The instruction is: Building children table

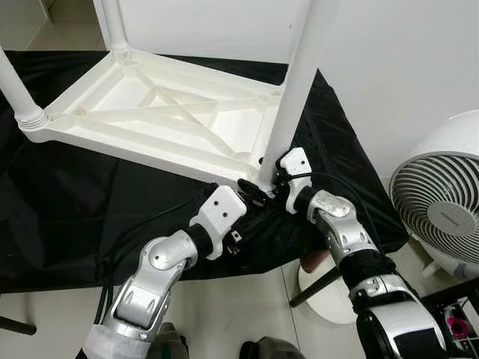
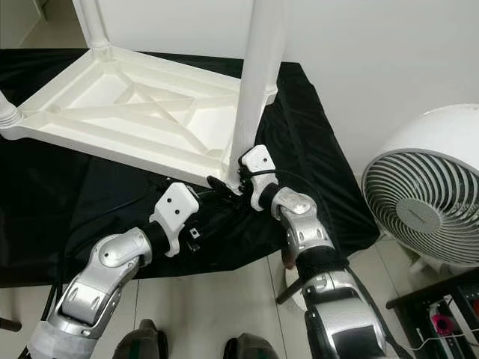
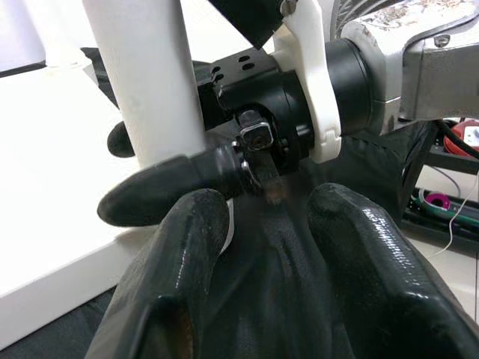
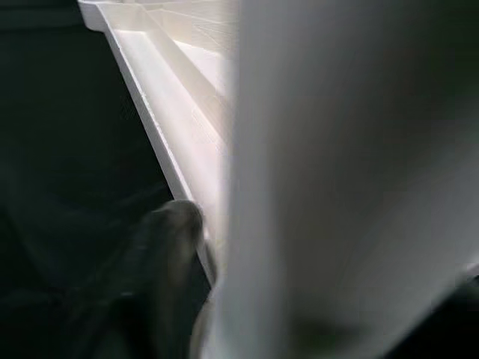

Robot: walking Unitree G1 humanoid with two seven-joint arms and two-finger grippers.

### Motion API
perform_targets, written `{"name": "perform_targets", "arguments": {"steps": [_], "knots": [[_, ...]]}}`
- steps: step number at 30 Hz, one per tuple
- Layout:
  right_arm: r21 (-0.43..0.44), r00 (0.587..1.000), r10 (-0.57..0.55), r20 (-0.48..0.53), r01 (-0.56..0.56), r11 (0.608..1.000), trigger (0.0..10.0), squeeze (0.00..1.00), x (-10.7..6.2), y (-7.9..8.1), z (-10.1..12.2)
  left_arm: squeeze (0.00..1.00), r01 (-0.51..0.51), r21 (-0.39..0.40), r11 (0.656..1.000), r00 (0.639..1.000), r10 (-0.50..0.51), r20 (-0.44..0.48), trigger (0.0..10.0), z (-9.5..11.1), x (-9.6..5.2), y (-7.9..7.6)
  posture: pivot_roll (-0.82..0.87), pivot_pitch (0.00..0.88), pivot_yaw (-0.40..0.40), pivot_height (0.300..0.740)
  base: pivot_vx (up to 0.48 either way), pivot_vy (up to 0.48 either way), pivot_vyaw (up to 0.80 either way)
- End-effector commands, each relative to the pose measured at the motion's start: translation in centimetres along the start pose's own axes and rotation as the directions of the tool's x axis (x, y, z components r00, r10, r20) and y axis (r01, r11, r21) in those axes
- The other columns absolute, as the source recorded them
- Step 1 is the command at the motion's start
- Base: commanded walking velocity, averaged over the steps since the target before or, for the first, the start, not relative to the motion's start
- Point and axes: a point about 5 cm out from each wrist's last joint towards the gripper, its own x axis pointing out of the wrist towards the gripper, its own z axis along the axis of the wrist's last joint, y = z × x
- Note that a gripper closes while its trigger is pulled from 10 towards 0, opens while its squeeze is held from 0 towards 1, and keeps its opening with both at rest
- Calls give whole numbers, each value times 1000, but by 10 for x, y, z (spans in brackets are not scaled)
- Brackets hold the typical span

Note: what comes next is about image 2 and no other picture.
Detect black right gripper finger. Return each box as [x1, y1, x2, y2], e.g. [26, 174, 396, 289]
[206, 175, 242, 201]

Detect white plastic table top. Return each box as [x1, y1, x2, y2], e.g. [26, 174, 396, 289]
[0, 46, 279, 191]

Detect small pink object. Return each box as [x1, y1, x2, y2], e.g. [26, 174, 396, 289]
[281, 247, 300, 271]

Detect white round floor base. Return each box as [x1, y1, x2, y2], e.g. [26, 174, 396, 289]
[283, 266, 309, 311]

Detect dark grey robot left foot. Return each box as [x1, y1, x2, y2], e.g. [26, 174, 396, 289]
[112, 320, 173, 359]

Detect dark grey robot foot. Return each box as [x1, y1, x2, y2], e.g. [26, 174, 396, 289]
[223, 334, 279, 359]
[112, 320, 173, 359]

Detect dark grey robot right foot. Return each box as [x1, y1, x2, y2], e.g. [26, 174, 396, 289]
[223, 334, 279, 359]

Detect black tablecloth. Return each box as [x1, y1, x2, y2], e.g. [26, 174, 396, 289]
[0, 46, 381, 283]

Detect white floor fan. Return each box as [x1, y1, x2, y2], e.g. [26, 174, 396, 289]
[361, 105, 479, 269]

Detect magenta round object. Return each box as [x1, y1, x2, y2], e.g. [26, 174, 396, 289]
[432, 314, 456, 336]

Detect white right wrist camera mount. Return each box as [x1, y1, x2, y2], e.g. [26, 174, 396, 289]
[239, 144, 279, 212]

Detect thin white wire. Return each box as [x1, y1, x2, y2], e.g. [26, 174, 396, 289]
[410, 333, 444, 354]

